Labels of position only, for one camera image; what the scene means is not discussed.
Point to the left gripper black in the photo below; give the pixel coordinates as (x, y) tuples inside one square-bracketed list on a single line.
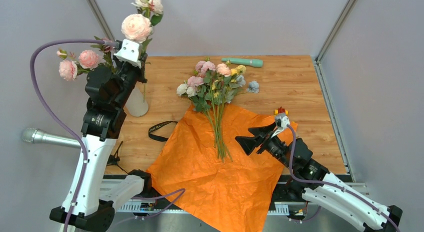
[(140, 71)]

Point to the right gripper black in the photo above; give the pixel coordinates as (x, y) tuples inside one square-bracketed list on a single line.
[(258, 132)]

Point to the orange yellow wrapping paper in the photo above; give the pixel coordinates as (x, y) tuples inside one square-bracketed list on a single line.
[(231, 194)]

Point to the pink white rose stem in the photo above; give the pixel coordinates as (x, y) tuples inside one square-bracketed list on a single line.
[(139, 27)]

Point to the flower bouquet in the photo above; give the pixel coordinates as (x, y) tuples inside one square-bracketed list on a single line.
[(210, 89)]

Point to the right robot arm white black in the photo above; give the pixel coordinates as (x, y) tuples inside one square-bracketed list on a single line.
[(313, 182)]

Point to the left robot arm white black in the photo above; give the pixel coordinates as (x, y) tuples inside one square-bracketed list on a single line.
[(85, 206)]

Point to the white ceramic vase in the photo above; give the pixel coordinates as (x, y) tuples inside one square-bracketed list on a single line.
[(136, 104)]

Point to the pink flowers in vase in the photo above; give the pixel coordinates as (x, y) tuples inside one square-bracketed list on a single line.
[(72, 66)]

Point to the pile of coloured toy blocks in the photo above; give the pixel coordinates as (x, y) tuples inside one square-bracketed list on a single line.
[(280, 110)]

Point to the loose blue grey flower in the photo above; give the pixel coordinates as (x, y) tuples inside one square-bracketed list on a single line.
[(253, 87)]

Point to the teal handheld tool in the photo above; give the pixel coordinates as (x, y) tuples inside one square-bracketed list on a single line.
[(257, 63)]

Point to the small black tripod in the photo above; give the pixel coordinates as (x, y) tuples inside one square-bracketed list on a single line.
[(114, 159)]

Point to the silver microphone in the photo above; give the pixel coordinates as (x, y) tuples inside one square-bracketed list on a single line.
[(38, 136)]

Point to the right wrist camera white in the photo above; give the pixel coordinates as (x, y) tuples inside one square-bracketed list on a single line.
[(282, 122)]

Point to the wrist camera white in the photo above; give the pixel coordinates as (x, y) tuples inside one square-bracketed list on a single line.
[(282, 122), (130, 52)]

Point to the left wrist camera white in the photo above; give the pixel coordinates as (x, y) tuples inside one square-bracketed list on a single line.
[(130, 52)]

